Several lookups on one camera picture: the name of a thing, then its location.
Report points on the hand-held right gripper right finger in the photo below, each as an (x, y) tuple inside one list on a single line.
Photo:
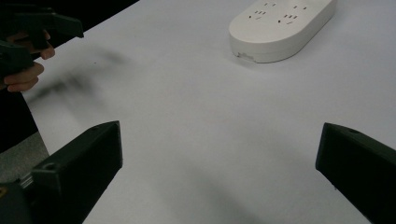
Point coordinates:
[(361, 168)]

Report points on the white power strip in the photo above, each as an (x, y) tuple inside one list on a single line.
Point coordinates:
[(280, 31)]

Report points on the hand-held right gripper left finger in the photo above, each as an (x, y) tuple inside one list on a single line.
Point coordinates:
[(81, 165)]

